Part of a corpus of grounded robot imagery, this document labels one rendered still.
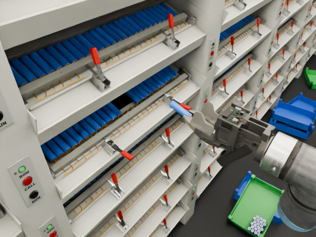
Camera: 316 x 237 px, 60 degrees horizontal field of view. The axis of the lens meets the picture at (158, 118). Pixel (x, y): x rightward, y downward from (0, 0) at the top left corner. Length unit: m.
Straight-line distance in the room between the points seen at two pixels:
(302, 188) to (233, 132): 0.17
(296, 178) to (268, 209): 1.19
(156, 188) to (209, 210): 0.69
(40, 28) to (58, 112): 0.17
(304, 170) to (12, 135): 0.53
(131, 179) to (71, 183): 0.28
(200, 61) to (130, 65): 0.34
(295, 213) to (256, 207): 1.10
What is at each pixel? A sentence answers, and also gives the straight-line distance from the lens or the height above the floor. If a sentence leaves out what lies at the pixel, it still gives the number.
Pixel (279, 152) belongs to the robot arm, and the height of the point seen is 1.08.
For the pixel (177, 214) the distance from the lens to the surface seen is 1.57.
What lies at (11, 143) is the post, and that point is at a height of 1.16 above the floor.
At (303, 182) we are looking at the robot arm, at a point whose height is 1.05.
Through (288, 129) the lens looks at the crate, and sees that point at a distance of 2.43.
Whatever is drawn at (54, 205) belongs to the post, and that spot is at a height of 0.94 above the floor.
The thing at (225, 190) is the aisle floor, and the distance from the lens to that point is 1.89.
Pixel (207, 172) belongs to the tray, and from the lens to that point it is 1.72.
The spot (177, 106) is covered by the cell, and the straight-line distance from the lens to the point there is 0.71.
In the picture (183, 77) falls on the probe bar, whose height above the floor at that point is 0.99.
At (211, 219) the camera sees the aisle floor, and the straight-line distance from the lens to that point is 1.75.
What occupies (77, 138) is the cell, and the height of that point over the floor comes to 1.00.
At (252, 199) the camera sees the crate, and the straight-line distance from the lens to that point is 1.80.
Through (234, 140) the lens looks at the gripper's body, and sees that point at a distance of 0.63.
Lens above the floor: 1.48
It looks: 39 degrees down
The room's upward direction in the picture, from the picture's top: straight up
